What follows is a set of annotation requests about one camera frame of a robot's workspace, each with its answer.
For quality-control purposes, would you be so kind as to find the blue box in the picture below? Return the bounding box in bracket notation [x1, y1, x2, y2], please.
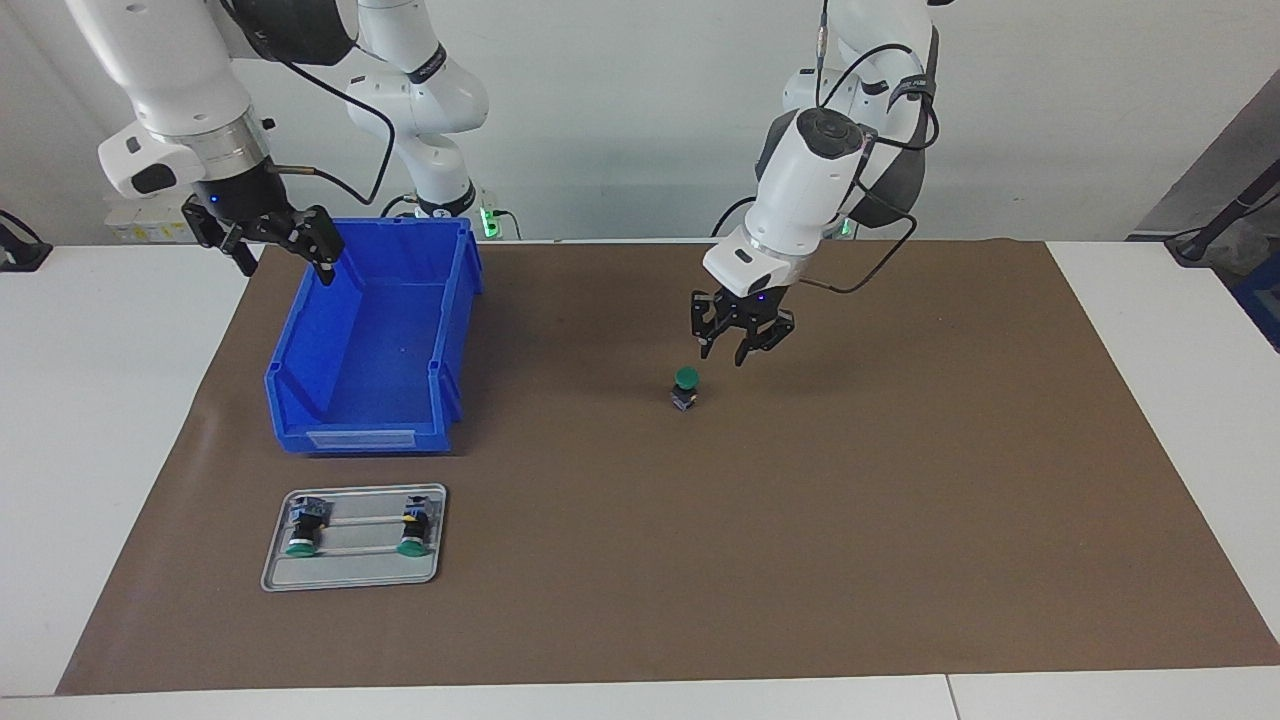
[1232, 250, 1280, 353]

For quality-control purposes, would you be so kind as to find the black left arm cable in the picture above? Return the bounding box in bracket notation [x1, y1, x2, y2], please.
[798, 0, 941, 296]

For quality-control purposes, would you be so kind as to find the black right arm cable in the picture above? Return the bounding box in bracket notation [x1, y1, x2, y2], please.
[258, 45, 396, 206]

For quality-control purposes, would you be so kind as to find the black base cable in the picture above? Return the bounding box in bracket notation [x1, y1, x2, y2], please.
[710, 195, 759, 239]
[378, 190, 521, 241]

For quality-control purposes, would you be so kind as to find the silver metal tray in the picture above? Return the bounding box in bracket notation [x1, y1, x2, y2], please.
[260, 483, 448, 593]

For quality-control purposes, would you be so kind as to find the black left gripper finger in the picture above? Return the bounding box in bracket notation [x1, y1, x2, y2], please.
[689, 290, 736, 360]
[735, 312, 797, 368]

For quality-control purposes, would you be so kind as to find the brown table mat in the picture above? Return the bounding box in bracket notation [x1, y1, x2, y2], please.
[55, 238, 1280, 696]

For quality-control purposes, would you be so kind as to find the black tripod pole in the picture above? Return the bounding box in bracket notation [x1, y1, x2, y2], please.
[1165, 160, 1280, 266]

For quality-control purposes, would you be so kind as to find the black clamp stand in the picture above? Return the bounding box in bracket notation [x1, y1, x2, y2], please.
[0, 208, 53, 273]

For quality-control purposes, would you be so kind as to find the white box yellow label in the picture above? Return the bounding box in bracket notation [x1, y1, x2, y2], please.
[105, 193, 201, 246]

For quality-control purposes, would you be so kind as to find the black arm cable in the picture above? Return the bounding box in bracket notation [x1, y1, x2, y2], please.
[258, 45, 396, 206]
[798, 0, 941, 296]

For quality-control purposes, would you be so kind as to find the blue plastic storage bin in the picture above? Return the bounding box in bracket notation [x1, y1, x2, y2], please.
[264, 217, 485, 457]

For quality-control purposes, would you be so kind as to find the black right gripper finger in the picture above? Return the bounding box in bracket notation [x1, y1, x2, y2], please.
[258, 205, 346, 288]
[182, 197, 261, 278]

